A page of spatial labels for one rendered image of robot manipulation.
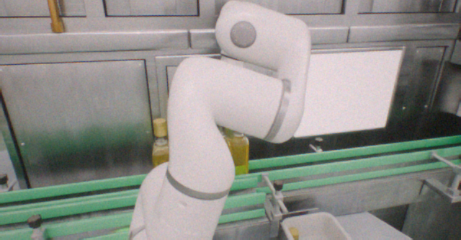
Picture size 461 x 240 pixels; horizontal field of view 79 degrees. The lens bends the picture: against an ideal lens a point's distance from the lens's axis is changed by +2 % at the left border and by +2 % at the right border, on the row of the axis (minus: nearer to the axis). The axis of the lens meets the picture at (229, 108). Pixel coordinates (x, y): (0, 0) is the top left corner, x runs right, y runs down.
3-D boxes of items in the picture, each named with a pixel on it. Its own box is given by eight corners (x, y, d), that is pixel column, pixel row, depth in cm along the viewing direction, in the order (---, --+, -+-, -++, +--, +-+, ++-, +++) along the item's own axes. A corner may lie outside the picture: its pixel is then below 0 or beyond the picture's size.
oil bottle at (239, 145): (243, 184, 96) (244, 128, 88) (248, 194, 91) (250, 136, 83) (227, 187, 95) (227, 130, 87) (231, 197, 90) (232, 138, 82)
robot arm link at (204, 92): (250, 214, 32) (297, 99, 28) (134, 180, 31) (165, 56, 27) (245, 158, 45) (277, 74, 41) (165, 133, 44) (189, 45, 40)
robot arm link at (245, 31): (203, 80, 54) (274, 102, 55) (180, 125, 35) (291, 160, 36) (228, -6, 48) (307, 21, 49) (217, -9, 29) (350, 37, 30)
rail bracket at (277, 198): (267, 193, 91) (269, 160, 87) (289, 232, 76) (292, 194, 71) (258, 194, 91) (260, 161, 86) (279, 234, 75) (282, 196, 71)
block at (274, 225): (269, 214, 92) (270, 197, 89) (280, 236, 83) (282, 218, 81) (258, 215, 91) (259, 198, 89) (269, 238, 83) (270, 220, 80)
